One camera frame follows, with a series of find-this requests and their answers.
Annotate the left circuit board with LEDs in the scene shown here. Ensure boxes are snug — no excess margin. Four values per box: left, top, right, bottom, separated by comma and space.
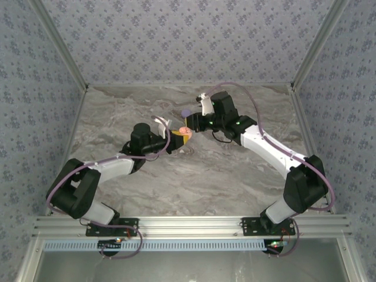
98, 238, 123, 254

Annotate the circuit board with leds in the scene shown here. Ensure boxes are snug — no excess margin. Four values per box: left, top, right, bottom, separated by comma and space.
266, 239, 290, 255
98, 238, 123, 254

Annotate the grey metal panel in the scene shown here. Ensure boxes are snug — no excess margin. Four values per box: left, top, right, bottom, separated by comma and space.
35, 251, 350, 282

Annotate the right circuit board with LEDs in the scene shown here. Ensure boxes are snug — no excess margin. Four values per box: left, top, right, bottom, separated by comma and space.
266, 239, 290, 255

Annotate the aluminium rear table rail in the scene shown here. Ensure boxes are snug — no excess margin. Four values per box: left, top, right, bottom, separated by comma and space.
87, 82, 293, 88

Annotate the aluminium table rail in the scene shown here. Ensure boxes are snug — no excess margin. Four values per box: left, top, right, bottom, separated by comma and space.
57, 86, 90, 174
288, 85, 337, 215
87, 82, 293, 88

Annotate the aluminium left table rail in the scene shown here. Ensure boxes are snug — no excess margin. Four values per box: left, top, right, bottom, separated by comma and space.
57, 86, 90, 174

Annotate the aluminium right table rail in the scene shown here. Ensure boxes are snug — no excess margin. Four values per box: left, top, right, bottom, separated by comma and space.
288, 85, 337, 215

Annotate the aluminium mounting rail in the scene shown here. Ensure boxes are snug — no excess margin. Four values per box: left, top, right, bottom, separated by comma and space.
32, 215, 353, 238

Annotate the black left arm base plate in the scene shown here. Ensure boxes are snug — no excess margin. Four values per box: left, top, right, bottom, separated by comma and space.
85, 217, 139, 237

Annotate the light blue slotted cable duct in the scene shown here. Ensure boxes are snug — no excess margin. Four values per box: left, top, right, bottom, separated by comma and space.
43, 239, 273, 253

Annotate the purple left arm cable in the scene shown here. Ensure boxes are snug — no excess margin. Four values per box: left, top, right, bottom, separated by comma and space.
45, 129, 173, 260

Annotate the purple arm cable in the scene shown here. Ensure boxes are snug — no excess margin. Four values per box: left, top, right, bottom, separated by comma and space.
45, 129, 173, 260
204, 82, 335, 258

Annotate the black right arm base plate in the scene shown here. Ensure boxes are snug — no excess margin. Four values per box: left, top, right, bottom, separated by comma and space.
241, 217, 296, 237

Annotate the aluminium right frame post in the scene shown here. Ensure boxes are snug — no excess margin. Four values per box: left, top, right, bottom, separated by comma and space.
290, 0, 353, 90

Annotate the aluminium frame post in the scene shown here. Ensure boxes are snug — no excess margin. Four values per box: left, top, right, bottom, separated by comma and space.
29, 0, 90, 90
290, 0, 353, 90

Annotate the aluminium left frame post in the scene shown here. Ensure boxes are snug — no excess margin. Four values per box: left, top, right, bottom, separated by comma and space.
29, 0, 90, 90

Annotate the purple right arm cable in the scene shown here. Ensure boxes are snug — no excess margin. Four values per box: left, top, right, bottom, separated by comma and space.
204, 82, 335, 258

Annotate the aluminium left lower frame rail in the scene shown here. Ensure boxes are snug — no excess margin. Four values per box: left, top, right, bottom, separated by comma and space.
14, 237, 45, 282

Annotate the aluminium frame rail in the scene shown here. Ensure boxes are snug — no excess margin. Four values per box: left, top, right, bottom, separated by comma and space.
337, 237, 368, 282
14, 237, 45, 282

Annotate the aluminium right lower frame rail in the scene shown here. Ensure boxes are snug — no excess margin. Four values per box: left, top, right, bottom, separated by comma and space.
337, 237, 368, 282

